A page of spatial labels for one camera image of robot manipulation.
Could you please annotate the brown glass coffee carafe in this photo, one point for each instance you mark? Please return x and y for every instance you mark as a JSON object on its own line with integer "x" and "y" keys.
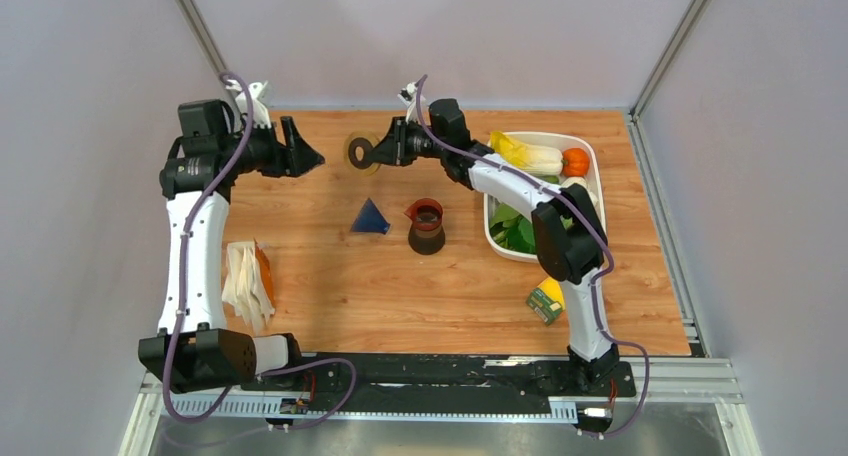
{"x": 426, "y": 235}

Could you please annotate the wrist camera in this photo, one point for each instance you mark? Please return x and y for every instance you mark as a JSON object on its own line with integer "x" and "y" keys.
{"x": 255, "y": 93}
{"x": 414, "y": 102}

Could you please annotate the white paper coffee filters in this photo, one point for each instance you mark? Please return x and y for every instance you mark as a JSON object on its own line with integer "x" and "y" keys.
{"x": 242, "y": 288}

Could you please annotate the yellow napa cabbage toy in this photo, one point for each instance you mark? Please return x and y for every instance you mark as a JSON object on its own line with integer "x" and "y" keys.
{"x": 534, "y": 159}

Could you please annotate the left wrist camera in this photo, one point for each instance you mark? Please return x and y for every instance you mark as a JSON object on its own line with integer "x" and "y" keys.
{"x": 255, "y": 93}

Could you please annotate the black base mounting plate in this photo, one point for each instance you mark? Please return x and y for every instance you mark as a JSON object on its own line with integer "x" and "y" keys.
{"x": 443, "y": 384}

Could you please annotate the blue glass cone dripper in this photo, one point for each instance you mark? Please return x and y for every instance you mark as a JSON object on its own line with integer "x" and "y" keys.
{"x": 370, "y": 220}

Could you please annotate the white rectangular tray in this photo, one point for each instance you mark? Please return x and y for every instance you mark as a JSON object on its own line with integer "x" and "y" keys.
{"x": 561, "y": 142}

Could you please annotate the small orange pumpkin toy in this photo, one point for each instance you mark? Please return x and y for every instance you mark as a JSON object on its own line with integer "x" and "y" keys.
{"x": 576, "y": 162}

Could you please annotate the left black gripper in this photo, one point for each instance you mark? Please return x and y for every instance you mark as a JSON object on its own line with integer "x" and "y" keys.
{"x": 294, "y": 158}

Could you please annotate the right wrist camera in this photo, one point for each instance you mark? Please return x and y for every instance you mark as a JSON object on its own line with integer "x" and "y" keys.
{"x": 414, "y": 102}

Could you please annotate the aluminium frame rail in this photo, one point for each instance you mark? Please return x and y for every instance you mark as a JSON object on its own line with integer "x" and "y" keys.
{"x": 663, "y": 384}

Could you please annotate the yellow green juice box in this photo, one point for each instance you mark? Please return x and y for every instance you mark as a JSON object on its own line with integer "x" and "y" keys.
{"x": 547, "y": 301}

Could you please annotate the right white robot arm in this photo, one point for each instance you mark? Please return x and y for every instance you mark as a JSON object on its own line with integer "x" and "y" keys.
{"x": 571, "y": 244}

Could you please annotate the green bok choy toy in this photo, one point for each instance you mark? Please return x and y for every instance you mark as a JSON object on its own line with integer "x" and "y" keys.
{"x": 511, "y": 231}
{"x": 576, "y": 181}

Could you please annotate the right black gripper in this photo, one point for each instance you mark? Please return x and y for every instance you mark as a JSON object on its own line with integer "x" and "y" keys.
{"x": 393, "y": 148}

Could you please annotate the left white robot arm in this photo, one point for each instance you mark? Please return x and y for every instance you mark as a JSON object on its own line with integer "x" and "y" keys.
{"x": 193, "y": 349}

